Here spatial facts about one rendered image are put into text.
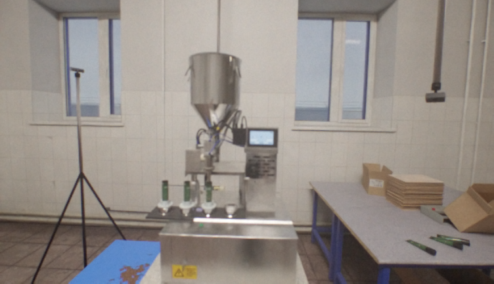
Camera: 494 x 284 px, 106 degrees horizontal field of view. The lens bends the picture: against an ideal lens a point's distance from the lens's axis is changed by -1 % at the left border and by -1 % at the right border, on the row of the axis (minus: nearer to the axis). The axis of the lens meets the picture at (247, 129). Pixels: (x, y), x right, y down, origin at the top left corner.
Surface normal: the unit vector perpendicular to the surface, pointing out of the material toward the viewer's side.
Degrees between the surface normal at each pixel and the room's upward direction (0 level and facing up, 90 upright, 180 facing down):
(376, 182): 90
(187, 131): 90
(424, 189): 90
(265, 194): 90
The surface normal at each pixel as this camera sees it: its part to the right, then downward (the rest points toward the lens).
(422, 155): -0.02, 0.07
